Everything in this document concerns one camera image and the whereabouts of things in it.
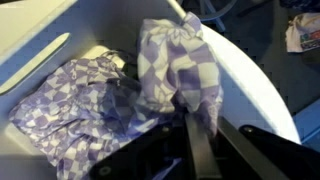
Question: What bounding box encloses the white storage container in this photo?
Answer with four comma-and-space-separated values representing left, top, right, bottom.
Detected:
0, 0, 177, 180

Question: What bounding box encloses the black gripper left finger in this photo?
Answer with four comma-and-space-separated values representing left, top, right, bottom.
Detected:
185, 114, 222, 180

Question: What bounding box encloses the purple checkered cloth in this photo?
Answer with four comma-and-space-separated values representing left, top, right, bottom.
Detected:
9, 13, 223, 180

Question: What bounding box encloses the white round table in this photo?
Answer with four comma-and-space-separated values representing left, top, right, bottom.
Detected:
166, 0, 302, 145

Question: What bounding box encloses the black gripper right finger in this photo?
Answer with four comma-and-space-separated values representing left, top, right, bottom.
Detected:
218, 117, 289, 180

